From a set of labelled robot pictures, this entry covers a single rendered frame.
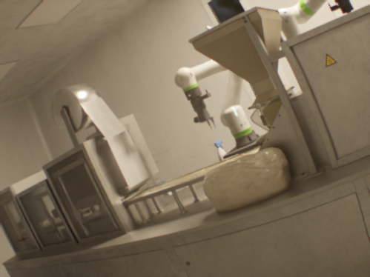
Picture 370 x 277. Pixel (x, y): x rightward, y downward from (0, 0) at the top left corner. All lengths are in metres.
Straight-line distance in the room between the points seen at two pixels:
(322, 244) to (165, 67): 3.56
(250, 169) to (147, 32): 3.44
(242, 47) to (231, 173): 0.51
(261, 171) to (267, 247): 0.31
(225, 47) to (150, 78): 3.23
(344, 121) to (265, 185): 0.42
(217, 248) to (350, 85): 0.88
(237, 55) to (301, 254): 0.87
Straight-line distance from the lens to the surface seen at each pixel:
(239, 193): 1.67
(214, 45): 1.71
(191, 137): 4.76
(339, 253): 1.59
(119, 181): 2.27
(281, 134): 1.72
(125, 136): 2.32
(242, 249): 1.69
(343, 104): 1.57
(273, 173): 1.60
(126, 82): 5.10
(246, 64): 1.73
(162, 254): 1.91
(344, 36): 1.54
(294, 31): 2.22
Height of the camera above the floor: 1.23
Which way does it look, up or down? 3 degrees down
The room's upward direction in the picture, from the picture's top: 25 degrees counter-clockwise
